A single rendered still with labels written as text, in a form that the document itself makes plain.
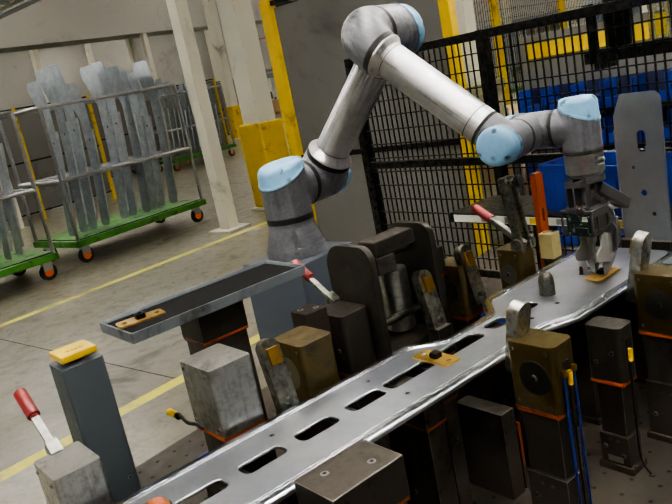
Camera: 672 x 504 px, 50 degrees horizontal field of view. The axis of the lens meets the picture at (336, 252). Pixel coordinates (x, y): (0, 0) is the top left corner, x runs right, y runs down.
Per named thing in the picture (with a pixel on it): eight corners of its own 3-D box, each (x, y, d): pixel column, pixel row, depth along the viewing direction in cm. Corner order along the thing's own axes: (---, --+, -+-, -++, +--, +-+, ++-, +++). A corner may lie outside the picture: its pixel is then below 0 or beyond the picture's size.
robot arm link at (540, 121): (488, 120, 144) (540, 114, 137) (511, 111, 152) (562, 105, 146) (493, 159, 146) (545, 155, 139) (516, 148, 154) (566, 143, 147)
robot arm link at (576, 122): (561, 96, 145) (604, 90, 140) (567, 150, 148) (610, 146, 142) (546, 102, 139) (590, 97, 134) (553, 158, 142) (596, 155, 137)
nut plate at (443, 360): (461, 358, 124) (460, 352, 124) (446, 367, 122) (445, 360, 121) (426, 350, 130) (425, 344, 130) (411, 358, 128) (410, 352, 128)
